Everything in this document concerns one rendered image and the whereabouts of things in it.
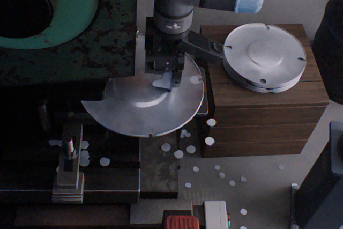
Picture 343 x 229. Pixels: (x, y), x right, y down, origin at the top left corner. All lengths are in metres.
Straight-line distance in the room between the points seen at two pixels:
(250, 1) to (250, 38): 0.95
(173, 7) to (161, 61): 0.15
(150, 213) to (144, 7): 1.49
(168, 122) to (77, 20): 0.57
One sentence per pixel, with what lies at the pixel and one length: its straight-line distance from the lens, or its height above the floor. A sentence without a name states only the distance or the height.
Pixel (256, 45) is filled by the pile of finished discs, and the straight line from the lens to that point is 1.82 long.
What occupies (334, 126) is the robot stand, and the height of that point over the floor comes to 0.45.
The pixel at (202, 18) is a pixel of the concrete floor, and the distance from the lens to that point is 2.45.
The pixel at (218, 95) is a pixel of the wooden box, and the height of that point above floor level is 0.35.
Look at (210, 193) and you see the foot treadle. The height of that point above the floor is 0.16.
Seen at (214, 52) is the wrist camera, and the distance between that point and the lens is 1.03.
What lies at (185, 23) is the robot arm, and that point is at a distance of 0.95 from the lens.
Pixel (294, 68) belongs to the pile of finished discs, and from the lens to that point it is 1.80.
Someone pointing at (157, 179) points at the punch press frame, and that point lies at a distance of 1.18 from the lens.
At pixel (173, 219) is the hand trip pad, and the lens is 1.01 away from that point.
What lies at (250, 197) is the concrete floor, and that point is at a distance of 1.93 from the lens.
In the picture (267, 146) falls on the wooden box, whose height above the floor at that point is 0.07.
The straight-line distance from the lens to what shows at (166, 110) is 1.11.
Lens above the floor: 1.69
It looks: 53 degrees down
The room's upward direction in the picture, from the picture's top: 8 degrees clockwise
